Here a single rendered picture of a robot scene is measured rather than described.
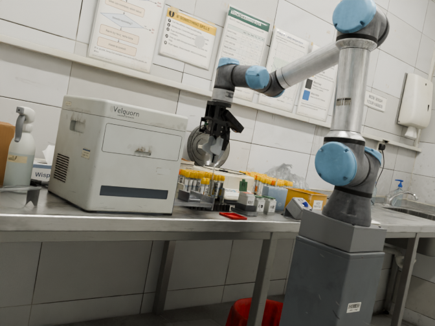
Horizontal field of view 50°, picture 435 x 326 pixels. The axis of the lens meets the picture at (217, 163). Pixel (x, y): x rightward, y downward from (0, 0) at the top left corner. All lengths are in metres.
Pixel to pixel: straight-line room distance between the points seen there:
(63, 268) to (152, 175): 0.81
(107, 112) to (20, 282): 0.95
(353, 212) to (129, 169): 0.67
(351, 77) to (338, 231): 0.44
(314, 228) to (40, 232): 0.79
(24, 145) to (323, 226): 0.90
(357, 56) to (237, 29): 1.06
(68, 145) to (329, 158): 0.74
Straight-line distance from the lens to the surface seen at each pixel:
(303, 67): 1.61
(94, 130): 1.27
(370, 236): 1.49
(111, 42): 1.97
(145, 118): 1.31
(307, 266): 1.49
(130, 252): 2.17
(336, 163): 1.32
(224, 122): 1.61
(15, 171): 1.41
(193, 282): 2.45
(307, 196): 1.95
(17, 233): 1.21
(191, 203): 1.47
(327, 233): 1.45
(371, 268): 1.52
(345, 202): 1.45
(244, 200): 1.70
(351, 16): 1.40
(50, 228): 1.20
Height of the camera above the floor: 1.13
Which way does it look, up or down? 3 degrees down
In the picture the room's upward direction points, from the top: 11 degrees clockwise
